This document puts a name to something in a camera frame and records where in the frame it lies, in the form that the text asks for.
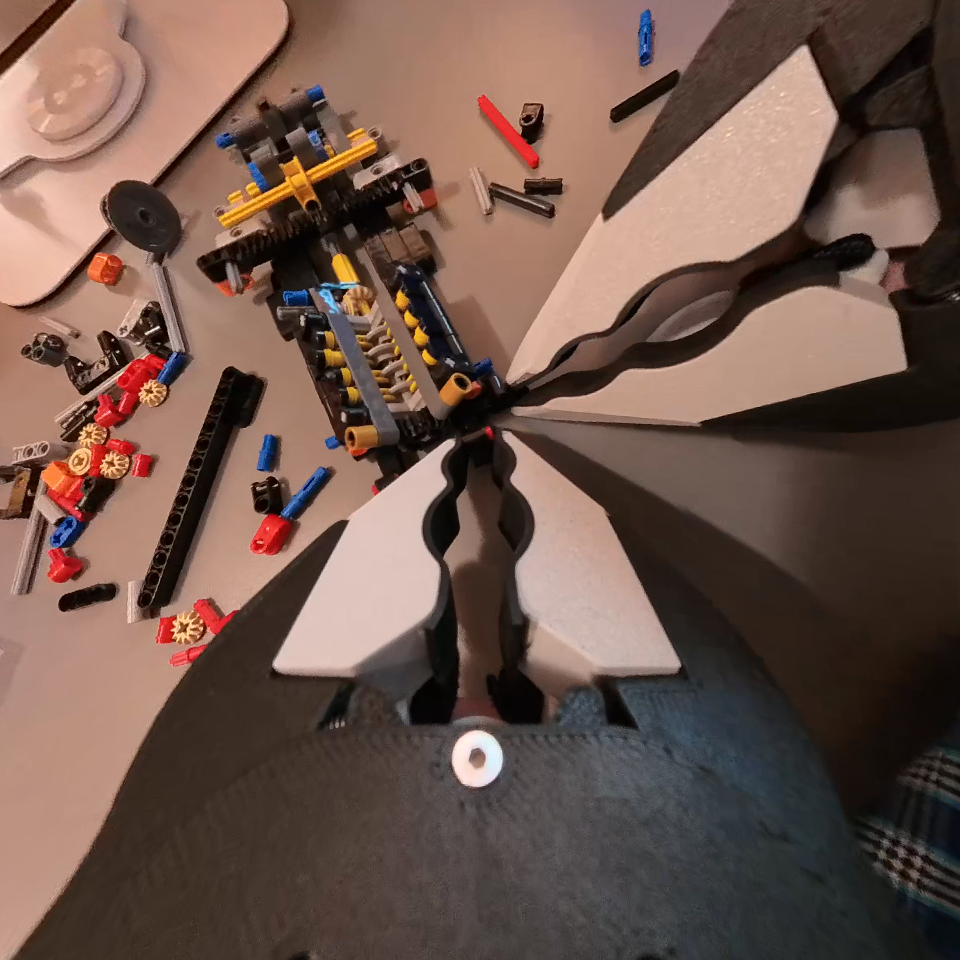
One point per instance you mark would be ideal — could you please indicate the short black lego pin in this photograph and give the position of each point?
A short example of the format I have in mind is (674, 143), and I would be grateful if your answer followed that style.
(543, 185)

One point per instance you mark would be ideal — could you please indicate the black lego disc wheel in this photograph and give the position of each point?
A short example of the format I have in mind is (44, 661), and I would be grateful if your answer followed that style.
(142, 217)

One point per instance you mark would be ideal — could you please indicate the long black lego axle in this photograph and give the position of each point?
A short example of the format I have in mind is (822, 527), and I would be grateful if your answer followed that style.
(643, 96)

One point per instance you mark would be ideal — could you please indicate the black double lego connector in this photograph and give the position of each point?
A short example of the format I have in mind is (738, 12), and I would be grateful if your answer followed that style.
(267, 495)

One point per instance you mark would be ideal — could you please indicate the blue lego axle pin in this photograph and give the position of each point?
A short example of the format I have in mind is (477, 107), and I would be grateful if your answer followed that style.
(306, 493)

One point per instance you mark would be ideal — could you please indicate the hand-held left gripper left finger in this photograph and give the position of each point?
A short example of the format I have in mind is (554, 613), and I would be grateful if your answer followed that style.
(375, 570)

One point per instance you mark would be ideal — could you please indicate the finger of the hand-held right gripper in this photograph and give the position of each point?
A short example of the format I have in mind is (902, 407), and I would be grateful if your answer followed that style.
(712, 172)
(787, 352)

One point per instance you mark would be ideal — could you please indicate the long blue lego pin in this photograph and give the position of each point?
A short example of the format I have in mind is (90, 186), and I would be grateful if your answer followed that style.
(645, 37)

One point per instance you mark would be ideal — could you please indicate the short black lego beam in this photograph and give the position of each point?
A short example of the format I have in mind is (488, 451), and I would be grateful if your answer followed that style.
(88, 597)

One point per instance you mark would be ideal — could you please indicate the orange lego piece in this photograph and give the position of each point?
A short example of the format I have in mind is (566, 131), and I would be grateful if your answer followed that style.
(105, 268)

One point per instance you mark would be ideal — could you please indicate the red lego connector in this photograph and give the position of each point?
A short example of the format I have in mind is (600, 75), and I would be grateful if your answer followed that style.
(270, 534)

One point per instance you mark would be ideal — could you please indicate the person's plaid shirt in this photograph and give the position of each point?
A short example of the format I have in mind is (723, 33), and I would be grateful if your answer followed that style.
(922, 847)

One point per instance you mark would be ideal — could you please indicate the red lego pieces cluster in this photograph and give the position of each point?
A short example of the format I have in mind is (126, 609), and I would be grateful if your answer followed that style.
(214, 616)

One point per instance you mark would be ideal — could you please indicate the tan lego gear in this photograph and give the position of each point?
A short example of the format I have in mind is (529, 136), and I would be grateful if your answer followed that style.
(187, 627)

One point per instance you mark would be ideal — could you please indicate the white stand with round disc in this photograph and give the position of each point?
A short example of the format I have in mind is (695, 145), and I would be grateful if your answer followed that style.
(71, 90)

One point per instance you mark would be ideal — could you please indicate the lego car chassis assembly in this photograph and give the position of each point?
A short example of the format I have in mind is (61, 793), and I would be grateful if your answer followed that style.
(375, 352)

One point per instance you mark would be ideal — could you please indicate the small black lego connector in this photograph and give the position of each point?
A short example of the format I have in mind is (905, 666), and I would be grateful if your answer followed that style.
(531, 120)

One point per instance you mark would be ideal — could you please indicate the small grey lego beam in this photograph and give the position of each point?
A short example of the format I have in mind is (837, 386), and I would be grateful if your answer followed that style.
(136, 602)

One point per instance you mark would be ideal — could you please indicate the pile of small lego pieces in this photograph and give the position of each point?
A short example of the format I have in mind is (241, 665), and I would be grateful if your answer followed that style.
(90, 450)

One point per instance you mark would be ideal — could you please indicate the long black lego beam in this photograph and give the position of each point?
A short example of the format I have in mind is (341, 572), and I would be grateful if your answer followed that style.
(199, 487)

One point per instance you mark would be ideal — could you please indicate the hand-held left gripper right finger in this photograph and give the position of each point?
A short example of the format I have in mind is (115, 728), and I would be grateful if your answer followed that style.
(592, 585)

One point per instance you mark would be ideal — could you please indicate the white rounded base board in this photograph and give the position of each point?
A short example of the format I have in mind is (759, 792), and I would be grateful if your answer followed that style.
(202, 75)

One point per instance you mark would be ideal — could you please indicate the long grey lego axle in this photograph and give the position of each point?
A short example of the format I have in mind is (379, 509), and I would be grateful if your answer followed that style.
(171, 307)

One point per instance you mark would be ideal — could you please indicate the red lego axle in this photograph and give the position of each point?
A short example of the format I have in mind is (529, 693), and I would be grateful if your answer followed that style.
(508, 129)

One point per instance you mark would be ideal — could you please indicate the short blue lego pin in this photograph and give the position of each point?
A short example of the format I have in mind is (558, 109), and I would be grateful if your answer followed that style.
(268, 452)

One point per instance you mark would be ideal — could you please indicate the short grey lego axle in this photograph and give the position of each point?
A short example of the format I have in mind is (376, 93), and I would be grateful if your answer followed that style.
(481, 191)

